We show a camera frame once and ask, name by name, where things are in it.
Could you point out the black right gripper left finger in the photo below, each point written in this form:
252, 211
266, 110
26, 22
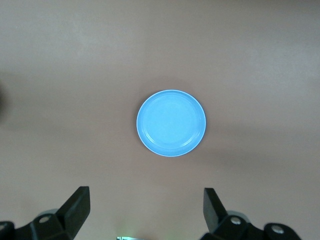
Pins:
72, 215

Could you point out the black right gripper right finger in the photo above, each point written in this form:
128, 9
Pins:
215, 215

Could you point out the blue round plate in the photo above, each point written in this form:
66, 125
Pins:
171, 123

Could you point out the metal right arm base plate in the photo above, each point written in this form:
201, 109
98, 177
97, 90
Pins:
127, 238

